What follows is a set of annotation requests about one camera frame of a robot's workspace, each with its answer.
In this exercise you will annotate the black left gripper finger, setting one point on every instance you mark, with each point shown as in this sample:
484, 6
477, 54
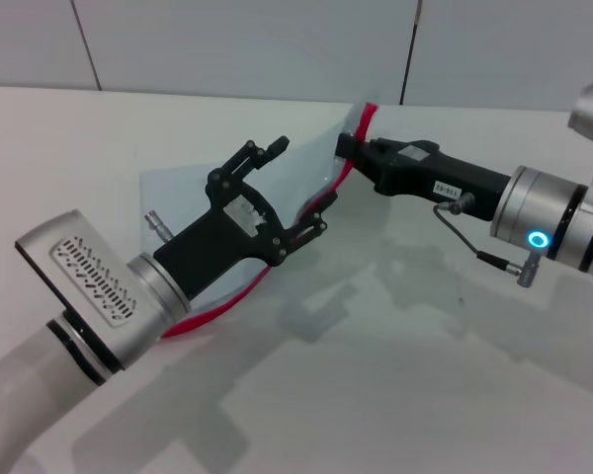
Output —
306, 224
244, 160

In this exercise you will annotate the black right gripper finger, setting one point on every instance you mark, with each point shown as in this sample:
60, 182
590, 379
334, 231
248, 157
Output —
358, 157
348, 141

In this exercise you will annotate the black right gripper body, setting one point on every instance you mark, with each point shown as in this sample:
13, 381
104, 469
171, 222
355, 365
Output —
425, 173

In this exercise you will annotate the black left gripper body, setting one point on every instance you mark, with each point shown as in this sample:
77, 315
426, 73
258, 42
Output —
217, 237

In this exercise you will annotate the clear document bag red zip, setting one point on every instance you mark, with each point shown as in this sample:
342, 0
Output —
178, 192

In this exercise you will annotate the silver connector plug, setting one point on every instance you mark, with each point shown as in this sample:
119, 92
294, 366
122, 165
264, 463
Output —
155, 224

